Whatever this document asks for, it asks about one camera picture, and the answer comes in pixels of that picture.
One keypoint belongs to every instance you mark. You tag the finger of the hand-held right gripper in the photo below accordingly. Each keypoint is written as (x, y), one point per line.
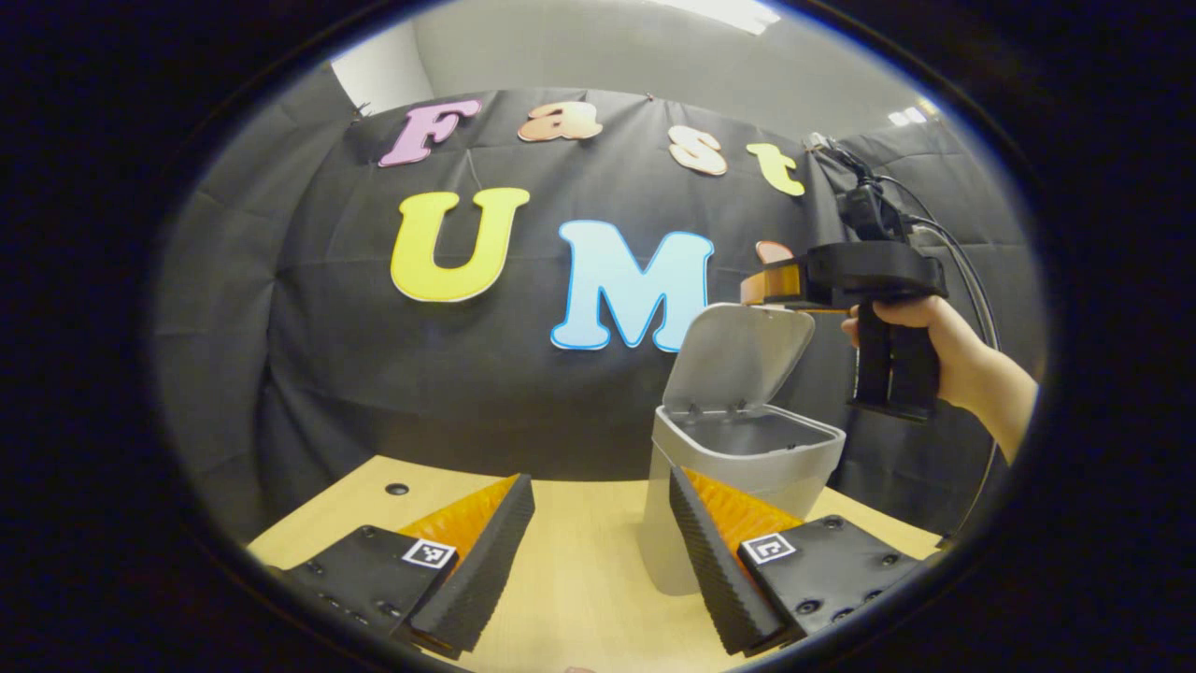
(775, 280)

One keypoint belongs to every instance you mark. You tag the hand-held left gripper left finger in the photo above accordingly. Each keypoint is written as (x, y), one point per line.
(486, 570)

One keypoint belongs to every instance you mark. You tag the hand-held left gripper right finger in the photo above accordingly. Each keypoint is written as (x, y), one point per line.
(715, 561)

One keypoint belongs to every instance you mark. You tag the grey desktop garbage bin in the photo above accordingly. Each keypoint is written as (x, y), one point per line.
(738, 360)

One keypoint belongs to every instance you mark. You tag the wooden desktop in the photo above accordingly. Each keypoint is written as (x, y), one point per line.
(598, 561)

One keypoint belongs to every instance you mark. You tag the small ceiling light panel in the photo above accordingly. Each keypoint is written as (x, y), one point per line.
(911, 114)

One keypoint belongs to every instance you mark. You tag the black backdrop cloth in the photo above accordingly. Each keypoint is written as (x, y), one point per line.
(327, 374)

